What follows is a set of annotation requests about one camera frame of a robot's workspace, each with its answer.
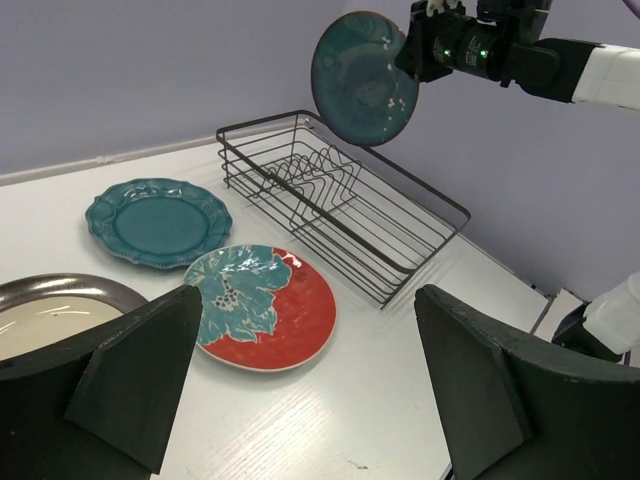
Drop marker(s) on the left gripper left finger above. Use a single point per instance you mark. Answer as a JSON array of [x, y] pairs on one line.
[[100, 404]]

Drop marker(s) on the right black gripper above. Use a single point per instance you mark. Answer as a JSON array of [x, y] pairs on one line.
[[435, 32]]

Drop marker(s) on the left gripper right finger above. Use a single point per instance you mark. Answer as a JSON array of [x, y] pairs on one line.
[[514, 406]]

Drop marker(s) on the dark teal speckled plate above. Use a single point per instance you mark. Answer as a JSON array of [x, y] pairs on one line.
[[357, 90]]

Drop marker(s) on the red and teal floral plate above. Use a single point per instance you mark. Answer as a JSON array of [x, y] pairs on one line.
[[264, 308]]

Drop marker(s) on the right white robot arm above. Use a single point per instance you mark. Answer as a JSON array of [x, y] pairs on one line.
[[502, 43]]

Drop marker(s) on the cream plate with metallic rim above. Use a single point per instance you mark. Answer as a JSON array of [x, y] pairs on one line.
[[40, 310]]

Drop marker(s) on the teal scalloped edge plate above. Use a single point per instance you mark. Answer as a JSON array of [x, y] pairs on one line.
[[160, 223]]

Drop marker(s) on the black wire dish rack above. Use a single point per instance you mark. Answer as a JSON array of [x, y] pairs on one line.
[[374, 222]]

